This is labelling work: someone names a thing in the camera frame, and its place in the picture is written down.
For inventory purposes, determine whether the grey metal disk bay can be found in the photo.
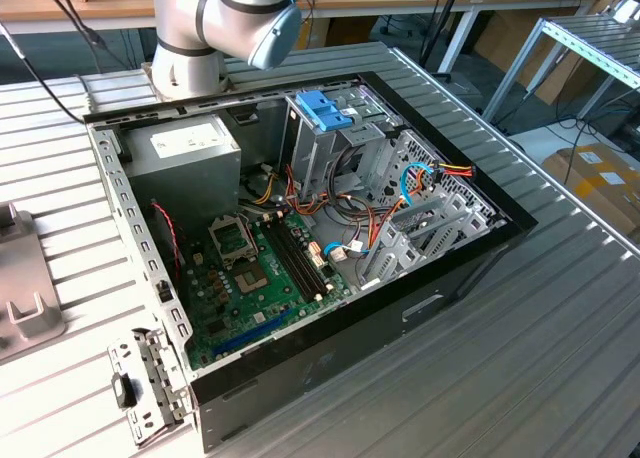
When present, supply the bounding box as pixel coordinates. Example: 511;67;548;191
357;192;504;292

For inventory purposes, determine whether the black RAM slot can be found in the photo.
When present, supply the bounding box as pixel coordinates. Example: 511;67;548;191
277;217;330;297
262;221;317;303
269;219;324;300
283;215;335;294

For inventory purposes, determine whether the grey metal drive cage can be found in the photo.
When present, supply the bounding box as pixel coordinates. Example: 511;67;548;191
279;86;401;207

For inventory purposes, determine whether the metal socket cover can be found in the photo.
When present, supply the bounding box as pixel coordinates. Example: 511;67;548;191
206;215;259;272

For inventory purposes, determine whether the CPU socket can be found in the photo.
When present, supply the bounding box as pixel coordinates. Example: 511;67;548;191
230;261;275;295

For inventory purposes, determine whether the blue plastic drive latch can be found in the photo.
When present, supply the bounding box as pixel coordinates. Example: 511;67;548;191
294;90;355;133

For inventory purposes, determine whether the green motherboard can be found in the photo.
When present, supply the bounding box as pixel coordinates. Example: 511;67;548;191
180;210;351;372

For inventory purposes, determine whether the blue expansion slot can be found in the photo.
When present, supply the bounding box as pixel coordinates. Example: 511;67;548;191
212;305;294;357

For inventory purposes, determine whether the grey power supply unit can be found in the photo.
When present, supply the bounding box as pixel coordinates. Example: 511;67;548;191
121;113;243;232

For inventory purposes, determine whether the black open PC case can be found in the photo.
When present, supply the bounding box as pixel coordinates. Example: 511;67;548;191
82;70;540;454

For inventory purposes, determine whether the flat cardboard sheet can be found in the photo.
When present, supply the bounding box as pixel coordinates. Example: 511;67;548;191
472;10;599;107

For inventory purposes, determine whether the labelled cardboard box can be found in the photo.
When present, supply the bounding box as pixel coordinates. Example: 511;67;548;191
541;143;640;235

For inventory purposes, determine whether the grey parts rack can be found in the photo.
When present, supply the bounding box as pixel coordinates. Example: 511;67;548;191
0;201;67;362

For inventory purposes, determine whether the orange red wire bundle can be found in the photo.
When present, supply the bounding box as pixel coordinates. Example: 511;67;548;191
283;163;407;260

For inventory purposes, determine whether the blue data wire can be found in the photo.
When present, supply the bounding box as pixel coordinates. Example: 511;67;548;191
322;241;351;264
401;161;437;210

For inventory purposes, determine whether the yellow black wire bundle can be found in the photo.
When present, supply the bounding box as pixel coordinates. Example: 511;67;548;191
238;163;284;207

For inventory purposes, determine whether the red yellow power wire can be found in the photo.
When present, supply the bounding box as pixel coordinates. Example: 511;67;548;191
430;161;475;179

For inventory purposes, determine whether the red black twisted wire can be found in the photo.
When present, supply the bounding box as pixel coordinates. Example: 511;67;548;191
149;201;184;284

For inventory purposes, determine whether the grey metal slot bracket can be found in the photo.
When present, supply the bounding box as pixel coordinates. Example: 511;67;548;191
107;327;195;448

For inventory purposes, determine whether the dark cable with connector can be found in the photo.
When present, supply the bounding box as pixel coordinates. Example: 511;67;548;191
0;0;106;125

